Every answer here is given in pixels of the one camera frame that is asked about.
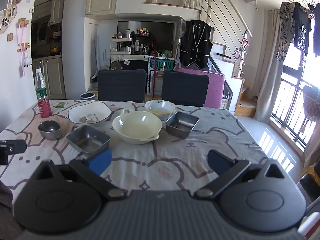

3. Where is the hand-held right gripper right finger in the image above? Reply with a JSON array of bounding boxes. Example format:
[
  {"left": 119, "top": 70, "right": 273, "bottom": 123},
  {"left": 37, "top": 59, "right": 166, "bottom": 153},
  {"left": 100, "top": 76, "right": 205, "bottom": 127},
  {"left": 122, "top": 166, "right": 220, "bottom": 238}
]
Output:
[{"left": 194, "top": 149, "right": 287, "bottom": 201}]

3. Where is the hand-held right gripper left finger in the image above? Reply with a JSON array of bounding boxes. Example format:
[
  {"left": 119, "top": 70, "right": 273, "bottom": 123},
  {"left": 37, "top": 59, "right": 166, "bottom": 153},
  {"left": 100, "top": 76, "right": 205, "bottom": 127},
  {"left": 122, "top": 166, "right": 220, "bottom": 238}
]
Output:
[{"left": 31, "top": 149, "right": 128, "bottom": 201}]

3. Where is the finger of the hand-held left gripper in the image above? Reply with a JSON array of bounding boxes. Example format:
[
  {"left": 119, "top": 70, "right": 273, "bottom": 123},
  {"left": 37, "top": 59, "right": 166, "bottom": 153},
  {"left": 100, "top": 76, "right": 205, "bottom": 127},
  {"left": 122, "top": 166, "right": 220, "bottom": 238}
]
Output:
[{"left": 0, "top": 140, "right": 27, "bottom": 153}]

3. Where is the square steel bowl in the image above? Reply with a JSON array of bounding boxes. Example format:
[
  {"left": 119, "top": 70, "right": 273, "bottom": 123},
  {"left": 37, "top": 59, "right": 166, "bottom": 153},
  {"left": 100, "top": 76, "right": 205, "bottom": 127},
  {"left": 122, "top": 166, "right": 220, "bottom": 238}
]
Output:
[
  {"left": 165, "top": 112, "right": 200, "bottom": 139},
  {"left": 66, "top": 125, "right": 110, "bottom": 154}
]

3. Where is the cream bowl with handles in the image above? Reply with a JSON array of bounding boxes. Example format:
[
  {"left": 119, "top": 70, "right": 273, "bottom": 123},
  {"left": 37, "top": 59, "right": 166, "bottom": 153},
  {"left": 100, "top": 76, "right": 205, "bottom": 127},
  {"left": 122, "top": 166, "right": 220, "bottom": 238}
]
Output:
[{"left": 112, "top": 108, "right": 163, "bottom": 145}]

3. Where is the floral bowl yellow inside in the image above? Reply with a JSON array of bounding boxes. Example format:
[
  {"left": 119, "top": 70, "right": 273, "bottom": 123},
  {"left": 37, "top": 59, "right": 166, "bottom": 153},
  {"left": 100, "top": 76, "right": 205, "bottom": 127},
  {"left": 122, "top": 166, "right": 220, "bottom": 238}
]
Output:
[{"left": 144, "top": 100, "right": 177, "bottom": 121}]

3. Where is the round steel bowl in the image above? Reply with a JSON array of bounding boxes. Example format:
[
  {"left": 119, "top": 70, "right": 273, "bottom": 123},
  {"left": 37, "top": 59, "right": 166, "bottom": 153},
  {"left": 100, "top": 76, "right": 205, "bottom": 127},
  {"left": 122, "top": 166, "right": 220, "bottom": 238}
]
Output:
[{"left": 38, "top": 120, "right": 62, "bottom": 140}]

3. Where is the red drink can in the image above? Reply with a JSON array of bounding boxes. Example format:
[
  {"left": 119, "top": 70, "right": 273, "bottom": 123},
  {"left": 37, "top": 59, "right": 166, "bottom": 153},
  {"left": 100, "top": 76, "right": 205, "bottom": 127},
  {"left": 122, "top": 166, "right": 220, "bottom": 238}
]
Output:
[{"left": 37, "top": 97, "right": 52, "bottom": 118}]

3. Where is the white shallow bowl dark rim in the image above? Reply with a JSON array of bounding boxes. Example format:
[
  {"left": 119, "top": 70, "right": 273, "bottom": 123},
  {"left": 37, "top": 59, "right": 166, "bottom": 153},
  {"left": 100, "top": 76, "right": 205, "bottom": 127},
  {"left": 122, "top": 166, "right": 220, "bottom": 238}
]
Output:
[{"left": 68, "top": 101, "right": 112, "bottom": 127}]

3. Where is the wooden staircase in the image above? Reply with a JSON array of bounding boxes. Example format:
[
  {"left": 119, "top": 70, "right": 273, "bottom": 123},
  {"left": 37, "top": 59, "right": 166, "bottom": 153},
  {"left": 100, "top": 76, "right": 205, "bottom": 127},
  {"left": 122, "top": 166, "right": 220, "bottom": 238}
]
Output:
[{"left": 210, "top": 42, "right": 258, "bottom": 117}]

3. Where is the printed bear tablecloth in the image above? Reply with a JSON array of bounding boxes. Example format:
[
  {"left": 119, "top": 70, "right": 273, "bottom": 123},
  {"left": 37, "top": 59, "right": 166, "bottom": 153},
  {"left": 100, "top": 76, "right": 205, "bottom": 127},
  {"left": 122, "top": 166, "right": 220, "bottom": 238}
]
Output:
[{"left": 0, "top": 99, "right": 269, "bottom": 198}]

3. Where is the clear water bottle green label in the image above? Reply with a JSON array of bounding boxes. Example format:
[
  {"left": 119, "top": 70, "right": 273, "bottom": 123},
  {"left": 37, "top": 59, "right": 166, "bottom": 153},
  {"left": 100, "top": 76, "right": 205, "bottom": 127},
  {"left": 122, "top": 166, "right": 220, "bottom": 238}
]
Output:
[{"left": 34, "top": 68, "right": 48, "bottom": 100}]

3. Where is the pink chair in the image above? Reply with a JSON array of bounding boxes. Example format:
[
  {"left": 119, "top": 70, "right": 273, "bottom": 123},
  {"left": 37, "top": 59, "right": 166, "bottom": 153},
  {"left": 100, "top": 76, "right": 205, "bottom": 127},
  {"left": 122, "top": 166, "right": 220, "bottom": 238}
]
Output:
[{"left": 175, "top": 67, "right": 225, "bottom": 109}]

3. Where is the cream kitchen base cabinet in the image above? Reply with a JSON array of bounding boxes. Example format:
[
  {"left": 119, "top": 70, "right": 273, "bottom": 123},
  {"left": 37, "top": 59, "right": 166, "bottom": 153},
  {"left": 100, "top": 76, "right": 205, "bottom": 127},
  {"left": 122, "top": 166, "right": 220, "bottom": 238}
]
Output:
[{"left": 32, "top": 57, "right": 66, "bottom": 100}]

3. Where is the dark fabric chair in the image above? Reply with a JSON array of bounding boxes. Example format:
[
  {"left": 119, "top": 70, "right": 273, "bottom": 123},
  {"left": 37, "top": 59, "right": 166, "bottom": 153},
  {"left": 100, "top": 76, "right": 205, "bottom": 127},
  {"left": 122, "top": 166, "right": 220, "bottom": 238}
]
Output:
[
  {"left": 97, "top": 69, "right": 147, "bottom": 103},
  {"left": 161, "top": 70, "right": 210, "bottom": 107}
]

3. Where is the beige curtain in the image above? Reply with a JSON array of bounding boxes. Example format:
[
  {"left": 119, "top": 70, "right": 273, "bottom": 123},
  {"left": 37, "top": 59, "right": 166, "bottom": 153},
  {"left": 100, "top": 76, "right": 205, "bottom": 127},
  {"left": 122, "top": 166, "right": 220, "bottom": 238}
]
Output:
[{"left": 254, "top": 9, "right": 284, "bottom": 124}]

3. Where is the white perforated metal cabinet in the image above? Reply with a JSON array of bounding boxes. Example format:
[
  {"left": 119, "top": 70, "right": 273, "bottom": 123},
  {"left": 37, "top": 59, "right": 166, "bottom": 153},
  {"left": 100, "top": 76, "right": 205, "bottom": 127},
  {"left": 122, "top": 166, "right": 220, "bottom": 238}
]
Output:
[{"left": 147, "top": 56, "right": 181, "bottom": 96}]

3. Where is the black letter board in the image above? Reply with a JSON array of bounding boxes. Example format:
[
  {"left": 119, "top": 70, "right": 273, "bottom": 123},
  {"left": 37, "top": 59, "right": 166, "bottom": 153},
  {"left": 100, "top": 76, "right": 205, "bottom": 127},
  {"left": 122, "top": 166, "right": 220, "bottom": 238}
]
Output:
[{"left": 110, "top": 59, "right": 149, "bottom": 70}]

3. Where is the hanging net basket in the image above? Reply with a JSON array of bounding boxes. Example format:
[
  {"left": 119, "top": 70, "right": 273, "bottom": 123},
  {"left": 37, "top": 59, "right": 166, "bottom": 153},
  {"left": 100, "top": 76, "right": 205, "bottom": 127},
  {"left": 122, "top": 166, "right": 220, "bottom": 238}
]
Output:
[{"left": 302, "top": 85, "right": 320, "bottom": 123}]

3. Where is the teal sign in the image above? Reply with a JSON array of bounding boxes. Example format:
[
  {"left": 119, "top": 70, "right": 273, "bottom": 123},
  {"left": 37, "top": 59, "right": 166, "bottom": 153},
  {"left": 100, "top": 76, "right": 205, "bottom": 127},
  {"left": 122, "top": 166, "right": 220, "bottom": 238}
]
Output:
[{"left": 149, "top": 58, "right": 175, "bottom": 71}]

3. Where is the black vest white trim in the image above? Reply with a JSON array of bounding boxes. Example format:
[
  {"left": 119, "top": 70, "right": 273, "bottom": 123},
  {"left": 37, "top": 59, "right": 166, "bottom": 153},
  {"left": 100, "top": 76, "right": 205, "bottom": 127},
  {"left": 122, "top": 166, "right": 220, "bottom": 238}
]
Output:
[{"left": 179, "top": 19, "right": 213, "bottom": 68}]

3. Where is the cream tiered cosmetics rack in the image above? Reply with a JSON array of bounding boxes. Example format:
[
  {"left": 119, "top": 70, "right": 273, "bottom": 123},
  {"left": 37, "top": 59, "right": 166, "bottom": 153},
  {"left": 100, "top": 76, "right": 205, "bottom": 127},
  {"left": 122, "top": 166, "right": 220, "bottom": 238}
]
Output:
[{"left": 111, "top": 38, "right": 133, "bottom": 55}]

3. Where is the photo collage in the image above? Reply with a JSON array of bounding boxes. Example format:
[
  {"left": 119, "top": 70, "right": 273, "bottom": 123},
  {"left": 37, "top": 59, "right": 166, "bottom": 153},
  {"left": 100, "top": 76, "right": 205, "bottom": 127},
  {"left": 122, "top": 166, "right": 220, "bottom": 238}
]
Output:
[{"left": 0, "top": 0, "right": 23, "bottom": 35}]

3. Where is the patterned hanging garment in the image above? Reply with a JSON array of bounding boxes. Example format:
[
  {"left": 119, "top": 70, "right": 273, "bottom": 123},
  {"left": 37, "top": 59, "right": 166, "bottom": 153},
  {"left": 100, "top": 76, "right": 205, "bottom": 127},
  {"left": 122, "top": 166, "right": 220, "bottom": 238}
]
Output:
[{"left": 276, "top": 2, "right": 297, "bottom": 63}]

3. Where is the metal stair railing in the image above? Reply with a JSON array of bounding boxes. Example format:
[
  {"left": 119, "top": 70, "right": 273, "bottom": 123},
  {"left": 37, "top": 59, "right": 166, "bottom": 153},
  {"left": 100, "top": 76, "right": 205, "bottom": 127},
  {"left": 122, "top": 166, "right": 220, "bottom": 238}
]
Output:
[{"left": 147, "top": 0, "right": 253, "bottom": 63}]

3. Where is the black printed t-shirt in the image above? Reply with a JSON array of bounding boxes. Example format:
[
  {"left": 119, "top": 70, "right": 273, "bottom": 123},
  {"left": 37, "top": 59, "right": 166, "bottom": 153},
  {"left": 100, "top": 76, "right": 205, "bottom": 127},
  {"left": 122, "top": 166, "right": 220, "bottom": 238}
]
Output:
[{"left": 292, "top": 2, "right": 312, "bottom": 54}]

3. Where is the cream wall cabinet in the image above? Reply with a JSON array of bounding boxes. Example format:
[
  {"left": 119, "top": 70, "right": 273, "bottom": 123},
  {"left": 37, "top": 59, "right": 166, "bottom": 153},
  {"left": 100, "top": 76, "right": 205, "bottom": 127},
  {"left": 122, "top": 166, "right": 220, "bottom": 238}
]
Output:
[{"left": 86, "top": 0, "right": 119, "bottom": 16}]

